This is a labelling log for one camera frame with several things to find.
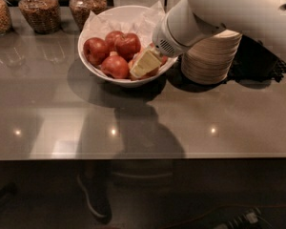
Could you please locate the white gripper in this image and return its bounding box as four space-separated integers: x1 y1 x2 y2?
130 14 190 78

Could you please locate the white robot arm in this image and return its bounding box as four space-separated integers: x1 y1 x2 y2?
150 0 286 63

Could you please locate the dark red apple top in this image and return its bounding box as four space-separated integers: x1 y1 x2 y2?
114 33 141 61

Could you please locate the white paper bowl liner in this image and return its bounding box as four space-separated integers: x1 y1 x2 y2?
78 2 165 47

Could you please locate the red apple front left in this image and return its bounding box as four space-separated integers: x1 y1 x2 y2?
101 55 129 79

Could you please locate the red apple back middle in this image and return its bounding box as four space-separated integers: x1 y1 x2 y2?
105 31 123 52

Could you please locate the white ceramic bowl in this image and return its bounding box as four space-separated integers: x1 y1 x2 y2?
77 5 179 88

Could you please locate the red apple far left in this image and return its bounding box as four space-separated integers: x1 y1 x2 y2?
83 37 110 66

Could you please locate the front stack of paper bowls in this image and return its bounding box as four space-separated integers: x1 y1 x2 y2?
181 30 242 85

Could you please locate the right glass cereal jar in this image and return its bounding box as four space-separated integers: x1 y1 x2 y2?
69 0 107 30

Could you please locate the black cutlery organizer tray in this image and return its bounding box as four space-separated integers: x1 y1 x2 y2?
228 35 286 82

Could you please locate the middle glass cereal jar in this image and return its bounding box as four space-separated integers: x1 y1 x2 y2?
18 0 61 34

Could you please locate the dark shoe under table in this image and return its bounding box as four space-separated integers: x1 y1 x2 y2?
77 161 112 224

